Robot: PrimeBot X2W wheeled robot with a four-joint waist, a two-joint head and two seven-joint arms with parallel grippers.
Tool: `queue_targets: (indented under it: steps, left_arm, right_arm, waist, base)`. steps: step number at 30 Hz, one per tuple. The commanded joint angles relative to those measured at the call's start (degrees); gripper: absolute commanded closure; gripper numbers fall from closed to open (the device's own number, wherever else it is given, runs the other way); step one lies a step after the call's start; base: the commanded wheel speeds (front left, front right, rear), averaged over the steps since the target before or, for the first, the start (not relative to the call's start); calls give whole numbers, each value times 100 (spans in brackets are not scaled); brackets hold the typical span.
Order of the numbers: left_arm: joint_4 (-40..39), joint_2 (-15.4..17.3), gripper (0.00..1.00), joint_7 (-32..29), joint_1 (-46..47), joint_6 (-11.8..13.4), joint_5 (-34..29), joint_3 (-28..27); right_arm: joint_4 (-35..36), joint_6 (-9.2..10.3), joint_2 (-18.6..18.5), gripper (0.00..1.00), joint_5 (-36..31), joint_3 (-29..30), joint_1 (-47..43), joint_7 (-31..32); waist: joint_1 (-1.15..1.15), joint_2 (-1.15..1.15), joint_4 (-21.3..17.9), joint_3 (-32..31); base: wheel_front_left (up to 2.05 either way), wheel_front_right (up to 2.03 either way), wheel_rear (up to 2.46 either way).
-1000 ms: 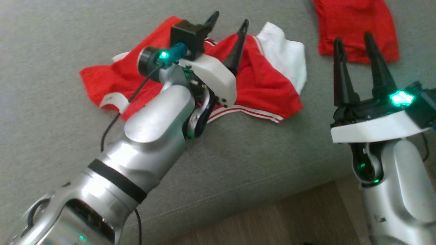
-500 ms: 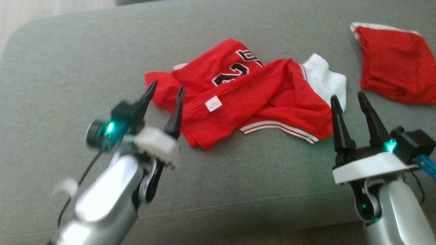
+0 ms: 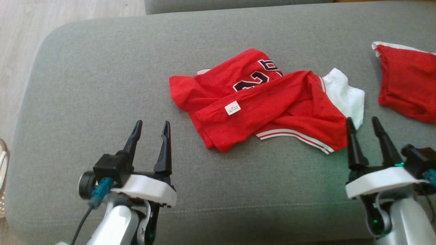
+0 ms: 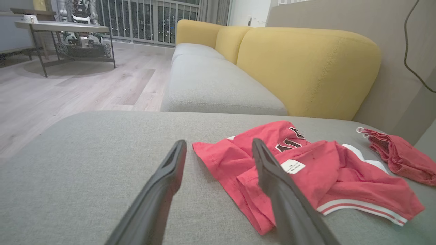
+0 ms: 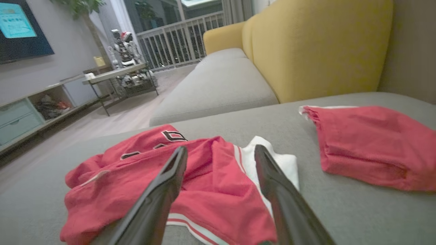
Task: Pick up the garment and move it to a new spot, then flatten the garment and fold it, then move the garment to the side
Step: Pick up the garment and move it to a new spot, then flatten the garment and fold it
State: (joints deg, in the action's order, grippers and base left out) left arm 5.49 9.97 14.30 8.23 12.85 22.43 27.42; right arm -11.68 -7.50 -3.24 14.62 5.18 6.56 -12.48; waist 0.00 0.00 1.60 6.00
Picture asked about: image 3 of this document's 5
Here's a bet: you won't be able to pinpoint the red white jersey shirt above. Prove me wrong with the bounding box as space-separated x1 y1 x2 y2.
169 48 365 154

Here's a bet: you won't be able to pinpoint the teal right camera connector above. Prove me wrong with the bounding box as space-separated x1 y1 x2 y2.
422 169 436 187

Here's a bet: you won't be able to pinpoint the red white jersey shorts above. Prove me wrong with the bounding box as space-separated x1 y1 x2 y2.
371 42 436 124

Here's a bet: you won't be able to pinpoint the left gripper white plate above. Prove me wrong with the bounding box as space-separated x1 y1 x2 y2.
112 120 177 244

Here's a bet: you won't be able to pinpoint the teal left camera connector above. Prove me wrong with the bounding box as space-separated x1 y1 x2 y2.
89 177 113 209

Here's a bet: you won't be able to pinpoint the grey fabric sofa seat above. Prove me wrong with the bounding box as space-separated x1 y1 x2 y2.
5 0 436 245

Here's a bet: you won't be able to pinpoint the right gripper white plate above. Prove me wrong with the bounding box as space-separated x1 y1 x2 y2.
345 116 430 237

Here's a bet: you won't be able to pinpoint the white perforated laundry basket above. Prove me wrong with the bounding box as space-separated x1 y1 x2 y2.
0 139 10 218

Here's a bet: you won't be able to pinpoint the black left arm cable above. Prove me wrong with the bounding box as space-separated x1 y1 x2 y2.
70 206 94 245

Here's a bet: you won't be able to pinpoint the teal camera connector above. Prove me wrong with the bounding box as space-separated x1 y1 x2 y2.
422 169 436 187
89 177 113 209

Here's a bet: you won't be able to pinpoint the grey sofa back cushion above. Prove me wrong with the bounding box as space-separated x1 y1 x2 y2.
145 0 336 15

